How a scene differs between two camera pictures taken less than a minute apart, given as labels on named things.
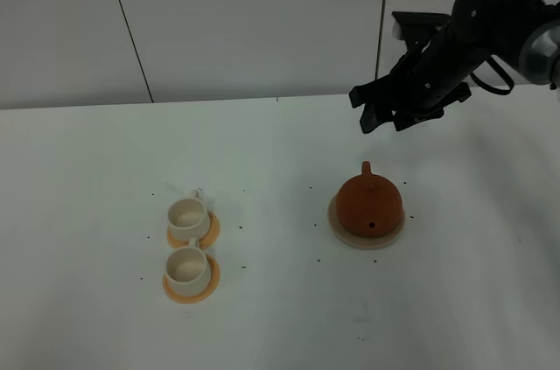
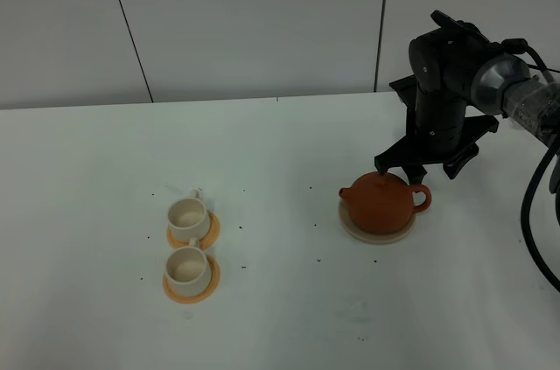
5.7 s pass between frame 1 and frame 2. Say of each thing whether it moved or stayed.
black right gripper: moved
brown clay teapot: moved
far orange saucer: stayed
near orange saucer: stayed
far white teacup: stayed
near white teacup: stayed
